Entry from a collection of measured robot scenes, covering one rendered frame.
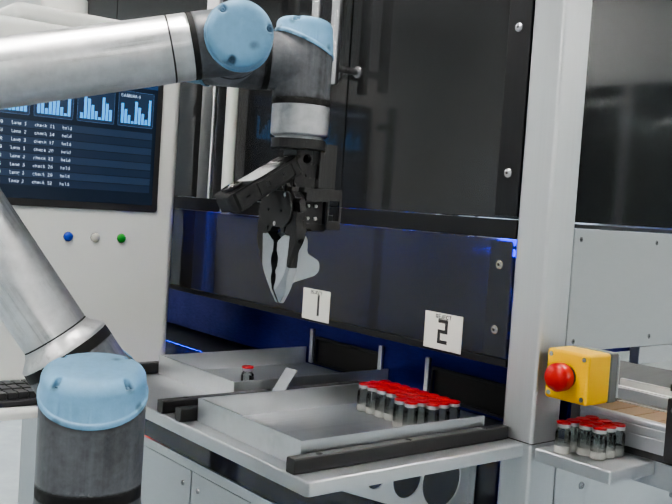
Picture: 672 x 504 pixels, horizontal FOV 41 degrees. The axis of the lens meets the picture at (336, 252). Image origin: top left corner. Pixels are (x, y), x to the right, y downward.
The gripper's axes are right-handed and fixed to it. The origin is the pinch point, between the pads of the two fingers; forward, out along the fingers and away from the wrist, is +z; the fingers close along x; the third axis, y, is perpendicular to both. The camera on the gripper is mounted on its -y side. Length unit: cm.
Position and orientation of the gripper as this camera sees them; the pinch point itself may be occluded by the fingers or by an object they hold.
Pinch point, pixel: (275, 293)
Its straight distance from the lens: 116.9
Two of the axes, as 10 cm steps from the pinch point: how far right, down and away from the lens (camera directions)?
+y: 7.9, 0.2, 6.1
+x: -6.1, -0.8, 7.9
